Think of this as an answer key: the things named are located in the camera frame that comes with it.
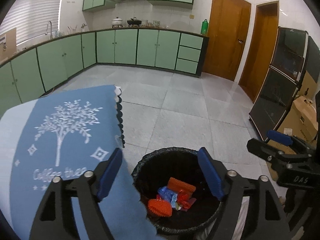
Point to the steel faucet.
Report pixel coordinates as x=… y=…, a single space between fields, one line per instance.
x=50 y=28

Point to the black trash bin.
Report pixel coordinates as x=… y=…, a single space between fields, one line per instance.
x=155 y=170

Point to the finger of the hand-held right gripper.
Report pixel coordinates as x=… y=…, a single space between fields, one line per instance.
x=260 y=147
x=278 y=136

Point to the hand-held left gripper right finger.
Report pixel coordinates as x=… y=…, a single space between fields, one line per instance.
x=210 y=175

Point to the brown cardboard box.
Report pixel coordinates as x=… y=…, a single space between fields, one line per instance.
x=300 y=120

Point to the blue plastic wrapper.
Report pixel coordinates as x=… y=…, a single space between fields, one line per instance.
x=167 y=195

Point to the brown cardboard board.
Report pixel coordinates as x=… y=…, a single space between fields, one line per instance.
x=8 y=45

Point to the green bottle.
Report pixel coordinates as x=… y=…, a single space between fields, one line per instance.
x=204 y=27

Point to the white window blind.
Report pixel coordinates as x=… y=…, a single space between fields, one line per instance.
x=32 y=12

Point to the white cooking pot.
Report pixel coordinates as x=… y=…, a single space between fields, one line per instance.
x=117 y=22

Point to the large orange foam net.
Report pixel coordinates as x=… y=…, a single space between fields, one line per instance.
x=181 y=185

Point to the red snack packet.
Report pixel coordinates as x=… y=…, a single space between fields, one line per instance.
x=186 y=201

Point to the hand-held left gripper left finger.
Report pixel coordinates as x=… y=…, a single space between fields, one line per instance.
x=110 y=172

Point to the dark glass cabinet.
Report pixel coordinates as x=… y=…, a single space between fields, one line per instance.
x=277 y=92

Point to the small orange foam net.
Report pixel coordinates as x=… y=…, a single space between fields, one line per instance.
x=160 y=207

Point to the green lower cabinets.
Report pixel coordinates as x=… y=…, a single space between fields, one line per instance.
x=125 y=47

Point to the black wok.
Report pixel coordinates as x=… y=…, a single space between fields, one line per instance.
x=134 y=22

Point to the blue tree print tablecloth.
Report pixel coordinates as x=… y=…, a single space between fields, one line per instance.
x=75 y=135

